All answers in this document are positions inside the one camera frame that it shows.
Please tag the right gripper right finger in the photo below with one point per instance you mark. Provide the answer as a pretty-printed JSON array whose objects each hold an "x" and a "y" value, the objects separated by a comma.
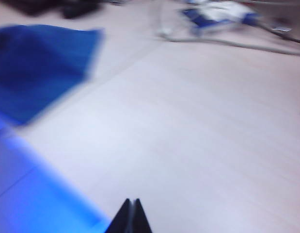
[{"x": 140, "y": 221}]

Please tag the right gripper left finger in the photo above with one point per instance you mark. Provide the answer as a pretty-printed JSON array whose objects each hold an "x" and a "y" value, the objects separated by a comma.
[{"x": 123, "y": 221}]

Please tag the blue microfibre rag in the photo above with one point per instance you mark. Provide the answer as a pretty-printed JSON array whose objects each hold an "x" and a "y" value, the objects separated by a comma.
[{"x": 38, "y": 72}]

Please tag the blue and white box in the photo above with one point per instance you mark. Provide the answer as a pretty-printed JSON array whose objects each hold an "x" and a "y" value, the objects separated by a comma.
[{"x": 203, "y": 21}]

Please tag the black keyboard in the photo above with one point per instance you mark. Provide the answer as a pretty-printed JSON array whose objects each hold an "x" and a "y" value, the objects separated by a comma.
[{"x": 31, "y": 7}]

